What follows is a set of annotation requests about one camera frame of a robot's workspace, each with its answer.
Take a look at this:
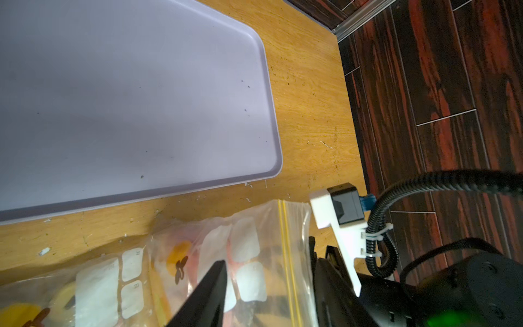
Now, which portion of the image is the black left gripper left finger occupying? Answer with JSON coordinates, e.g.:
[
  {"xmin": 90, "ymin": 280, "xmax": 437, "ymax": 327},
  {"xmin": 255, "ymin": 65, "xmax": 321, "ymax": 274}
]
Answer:
[{"xmin": 166, "ymin": 260, "xmax": 227, "ymax": 327}]

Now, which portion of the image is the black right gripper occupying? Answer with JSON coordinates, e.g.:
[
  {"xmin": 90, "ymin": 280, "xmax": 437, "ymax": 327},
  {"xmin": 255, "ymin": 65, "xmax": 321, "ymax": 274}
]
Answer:
[{"xmin": 355, "ymin": 252, "xmax": 522, "ymax": 326}]

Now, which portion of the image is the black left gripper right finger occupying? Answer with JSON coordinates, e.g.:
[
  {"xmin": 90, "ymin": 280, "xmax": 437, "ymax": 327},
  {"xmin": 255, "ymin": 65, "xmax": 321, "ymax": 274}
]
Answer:
[{"xmin": 312, "ymin": 247, "xmax": 368, "ymax": 326}]

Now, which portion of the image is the ziploc bag with pink cookies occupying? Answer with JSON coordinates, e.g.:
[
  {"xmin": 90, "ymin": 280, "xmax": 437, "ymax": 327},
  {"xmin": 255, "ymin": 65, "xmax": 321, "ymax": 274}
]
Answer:
[{"xmin": 147, "ymin": 200, "xmax": 318, "ymax": 326}]

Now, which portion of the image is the ziploc bag with yellow cookies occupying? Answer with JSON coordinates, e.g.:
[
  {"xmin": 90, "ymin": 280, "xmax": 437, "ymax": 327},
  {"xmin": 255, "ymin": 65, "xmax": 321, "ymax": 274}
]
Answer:
[{"xmin": 1, "ymin": 241, "xmax": 172, "ymax": 326}]

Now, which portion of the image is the lavender plastic tray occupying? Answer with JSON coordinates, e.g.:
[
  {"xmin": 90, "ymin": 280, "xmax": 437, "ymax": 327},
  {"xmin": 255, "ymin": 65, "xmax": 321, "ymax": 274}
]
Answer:
[{"xmin": 1, "ymin": 1, "xmax": 283, "ymax": 224}]

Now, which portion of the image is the aluminium corner profile right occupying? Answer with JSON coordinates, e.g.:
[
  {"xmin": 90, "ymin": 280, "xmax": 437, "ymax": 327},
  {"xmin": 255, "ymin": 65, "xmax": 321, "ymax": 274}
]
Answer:
[{"xmin": 332, "ymin": 0, "xmax": 396, "ymax": 43}]

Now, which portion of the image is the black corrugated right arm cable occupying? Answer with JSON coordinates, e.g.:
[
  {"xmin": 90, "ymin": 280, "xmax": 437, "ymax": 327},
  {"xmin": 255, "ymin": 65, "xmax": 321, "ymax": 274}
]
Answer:
[{"xmin": 364, "ymin": 169, "xmax": 523, "ymax": 279}]

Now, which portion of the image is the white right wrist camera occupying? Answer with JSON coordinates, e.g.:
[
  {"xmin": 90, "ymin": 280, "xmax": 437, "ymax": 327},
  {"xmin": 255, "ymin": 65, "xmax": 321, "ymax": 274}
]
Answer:
[{"xmin": 309, "ymin": 183, "xmax": 393, "ymax": 296}]

